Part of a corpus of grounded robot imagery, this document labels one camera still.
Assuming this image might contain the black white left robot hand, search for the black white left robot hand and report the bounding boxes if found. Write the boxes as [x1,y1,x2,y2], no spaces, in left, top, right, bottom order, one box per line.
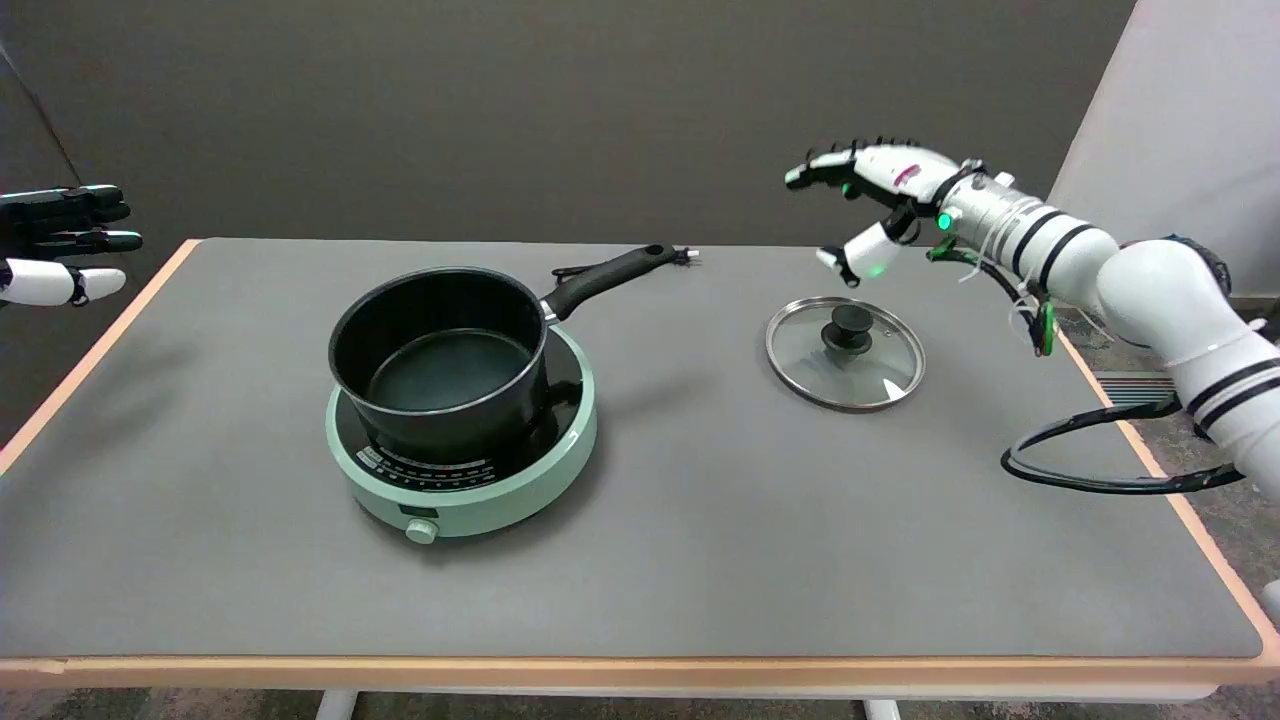
[0,185,144,308]

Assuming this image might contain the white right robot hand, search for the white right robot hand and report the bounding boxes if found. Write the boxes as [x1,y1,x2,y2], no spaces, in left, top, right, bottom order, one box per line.
[785,138,968,289]

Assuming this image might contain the black soup pot with handle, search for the black soup pot with handle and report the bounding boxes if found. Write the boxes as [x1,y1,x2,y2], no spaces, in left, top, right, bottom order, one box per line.
[328,243,679,463]

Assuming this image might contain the glass pot lid black knob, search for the glass pot lid black knob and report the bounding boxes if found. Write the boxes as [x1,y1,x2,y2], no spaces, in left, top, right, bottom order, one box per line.
[765,296,927,412]

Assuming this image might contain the floor vent grille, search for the floor vent grille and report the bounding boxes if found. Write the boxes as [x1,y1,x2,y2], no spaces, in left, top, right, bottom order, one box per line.
[1090,372,1186,409]

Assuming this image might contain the mint green induction cooker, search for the mint green induction cooker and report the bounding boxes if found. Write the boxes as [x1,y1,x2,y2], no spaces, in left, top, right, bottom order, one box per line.
[325,325,599,546]

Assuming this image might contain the thin wrist wire bundle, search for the thin wrist wire bundle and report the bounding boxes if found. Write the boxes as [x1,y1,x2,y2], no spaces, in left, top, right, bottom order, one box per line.
[927,235,1058,358]

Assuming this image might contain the thick black looping cable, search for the thick black looping cable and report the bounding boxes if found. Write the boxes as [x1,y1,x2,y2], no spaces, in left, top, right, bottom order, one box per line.
[1001,395,1246,496]

